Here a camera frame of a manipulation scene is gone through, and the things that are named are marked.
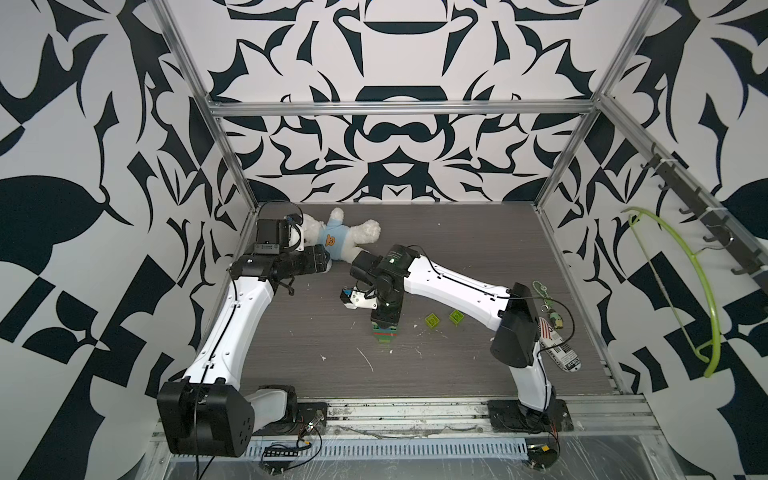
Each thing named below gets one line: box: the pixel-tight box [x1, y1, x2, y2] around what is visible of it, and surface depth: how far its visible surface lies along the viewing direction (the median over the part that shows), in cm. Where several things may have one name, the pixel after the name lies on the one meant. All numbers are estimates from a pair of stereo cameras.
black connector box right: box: [527, 444, 558, 470], surface depth 73 cm
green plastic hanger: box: [621, 207, 721, 378], surface depth 62 cm
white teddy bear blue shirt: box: [303, 208, 381, 261], surface depth 102 cm
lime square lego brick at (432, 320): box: [425, 313, 440, 329], surface depth 91 cm
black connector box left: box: [263, 446, 299, 458], surface depth 74 cm
